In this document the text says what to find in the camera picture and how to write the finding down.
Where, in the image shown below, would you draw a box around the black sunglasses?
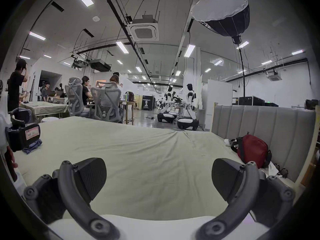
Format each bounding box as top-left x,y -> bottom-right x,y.
273,163 -> 289,179

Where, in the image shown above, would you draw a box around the wooden table with bottles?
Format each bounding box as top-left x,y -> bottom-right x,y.
120,91 -> 138,126

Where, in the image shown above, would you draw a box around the black equipment case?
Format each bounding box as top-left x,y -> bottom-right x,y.
238,96 -> 265,107

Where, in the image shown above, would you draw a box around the red bag with black strap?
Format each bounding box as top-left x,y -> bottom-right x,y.
230,132 -> 272,169

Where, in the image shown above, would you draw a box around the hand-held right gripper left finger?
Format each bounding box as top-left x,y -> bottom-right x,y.
24,157 -> 121,240

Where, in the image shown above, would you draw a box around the bed with pale green sheet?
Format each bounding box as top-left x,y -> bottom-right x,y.
10,116 -> 298,221

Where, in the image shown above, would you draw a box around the person's left hand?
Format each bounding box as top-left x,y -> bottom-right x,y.
4,146 -> 19,182

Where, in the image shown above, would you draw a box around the dark blue garment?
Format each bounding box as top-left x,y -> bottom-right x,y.
22,139 -> 43,155

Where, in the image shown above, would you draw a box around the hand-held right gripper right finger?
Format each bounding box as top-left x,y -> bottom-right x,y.
196,158 -> 296,240

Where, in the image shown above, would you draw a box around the black softbox lamp on stand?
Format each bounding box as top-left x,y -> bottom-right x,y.
191,0 -> 251,106

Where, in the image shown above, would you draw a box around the white humanoid robot on base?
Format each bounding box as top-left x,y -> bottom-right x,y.
177,83 -> 200,131
157,85 -> 176,124

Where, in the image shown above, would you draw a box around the grey mesh office chair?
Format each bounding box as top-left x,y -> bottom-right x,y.
90,82 -> 125,124
64,77 -> 88,117

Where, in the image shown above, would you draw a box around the table under beige sheet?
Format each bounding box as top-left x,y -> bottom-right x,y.
19,101 -> 69,122

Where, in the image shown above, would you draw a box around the grey padded headboard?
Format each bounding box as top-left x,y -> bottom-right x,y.
211,103 -> 317,182

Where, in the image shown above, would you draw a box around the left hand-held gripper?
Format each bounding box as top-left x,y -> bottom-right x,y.
0,107 -> 41,152

